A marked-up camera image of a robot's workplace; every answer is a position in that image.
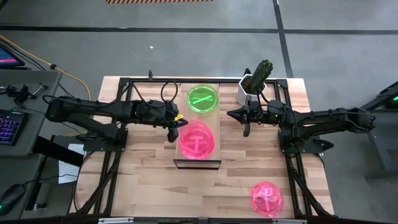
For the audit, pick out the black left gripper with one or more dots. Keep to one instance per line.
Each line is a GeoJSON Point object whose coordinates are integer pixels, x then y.
{"type": "Point", "coordinates": [155, 112]}

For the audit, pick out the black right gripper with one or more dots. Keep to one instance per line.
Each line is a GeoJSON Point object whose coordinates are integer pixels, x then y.
{"type": "Point", "coordinates": [270, 113]}

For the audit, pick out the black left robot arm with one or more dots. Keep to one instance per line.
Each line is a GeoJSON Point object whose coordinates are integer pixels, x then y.
{"type": "Point", "coordinates": [93, 107]}

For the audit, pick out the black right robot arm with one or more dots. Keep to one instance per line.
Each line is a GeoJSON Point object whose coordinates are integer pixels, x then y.
{"type": "Point", "coordinates": [329, 119]}

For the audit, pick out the yellow tape tag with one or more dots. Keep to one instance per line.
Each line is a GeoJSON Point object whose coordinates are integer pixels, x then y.
{"type": "Point", "coordinates": [178, 118]}

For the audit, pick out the white plant pot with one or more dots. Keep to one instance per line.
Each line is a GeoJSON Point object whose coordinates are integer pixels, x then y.
{"type": "Point", "coordinates": [242, 91]}

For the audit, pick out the black table clamp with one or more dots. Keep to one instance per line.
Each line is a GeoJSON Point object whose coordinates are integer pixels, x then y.
{"type": "Point", "coordinates": [150, 74]}
{"type": "Point", "coordinates": [247, 71]}

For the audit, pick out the green cactus plant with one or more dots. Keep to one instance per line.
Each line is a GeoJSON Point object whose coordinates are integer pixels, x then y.
{"type": "Point", "coordinates": [261, 73]}

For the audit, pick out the white paper sheet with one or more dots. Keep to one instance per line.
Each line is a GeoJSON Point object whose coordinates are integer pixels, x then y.
{"type": "Point", "coordinates": [66, 168]}

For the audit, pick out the black rectangular bar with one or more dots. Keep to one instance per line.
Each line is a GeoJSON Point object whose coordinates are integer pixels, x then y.
{"type": "Point", "coordinates": [59, 151]}

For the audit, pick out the grey desk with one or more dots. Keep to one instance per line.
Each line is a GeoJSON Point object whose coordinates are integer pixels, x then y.
{"type": "Point", "coordinates": [37, 124]}

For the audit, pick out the black clamp tool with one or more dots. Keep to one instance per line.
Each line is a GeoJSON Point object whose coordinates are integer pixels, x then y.
{"type": "Point", "coordinates": [21, 93]}

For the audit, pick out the backlit computer keyboard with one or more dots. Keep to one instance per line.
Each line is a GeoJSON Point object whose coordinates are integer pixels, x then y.
{"type": "Point", "coordinates": [11, 127]}

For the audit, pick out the black computer mouse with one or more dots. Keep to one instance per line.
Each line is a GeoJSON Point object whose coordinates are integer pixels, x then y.
{"type": "Point", "coordinates": [11, 197]}

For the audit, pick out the computer monitor screen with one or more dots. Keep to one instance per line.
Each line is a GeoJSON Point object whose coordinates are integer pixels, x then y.
{"type": "Point", "coordinates": [7, 59]}

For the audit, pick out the wooden shelf with black frame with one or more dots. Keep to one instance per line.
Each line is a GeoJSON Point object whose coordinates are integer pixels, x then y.
{"type": "Point", "coordinates": [202, 116]}

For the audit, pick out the black aluminium rig frame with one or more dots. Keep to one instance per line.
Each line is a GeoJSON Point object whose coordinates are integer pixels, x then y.
{"type": "Point", "coordinates": [143, 80]}

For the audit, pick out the silver metal bracket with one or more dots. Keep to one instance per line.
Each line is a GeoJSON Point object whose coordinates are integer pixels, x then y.
{"type": "Point", "coordinates": [115, 220]}
{"type": "Point", "coordinates": [289, 221]}

